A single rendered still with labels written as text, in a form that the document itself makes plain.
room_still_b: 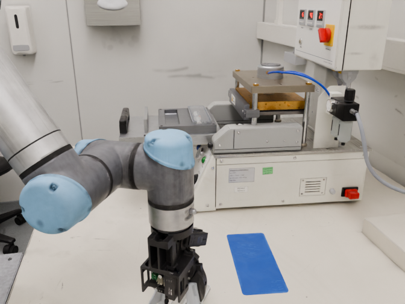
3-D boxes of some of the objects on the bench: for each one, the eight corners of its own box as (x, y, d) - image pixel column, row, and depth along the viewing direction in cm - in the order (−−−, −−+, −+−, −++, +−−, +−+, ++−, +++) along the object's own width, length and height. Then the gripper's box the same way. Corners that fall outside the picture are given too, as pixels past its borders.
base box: (317, 161, 150) (322, 118, 144) (367, 209, 115) (376, 155, 109) (179, 167, 144) (178, 123, 138) (187, 220, 109) (185, 163, 103)
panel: (179, 169, 142) (200, 123, 137) (185, 209, 114) (212, 154, 109) (173, 166, 142) (195, 121, 137) (178, 207, 114) (205, 151, 109)
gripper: (123, 230, 62) (132, 332, 70) (194, 247, 58) (195, 354, 66) (149, 205, 70) (155, 300, 77) (214, 219, 65) (213, 318, 73)
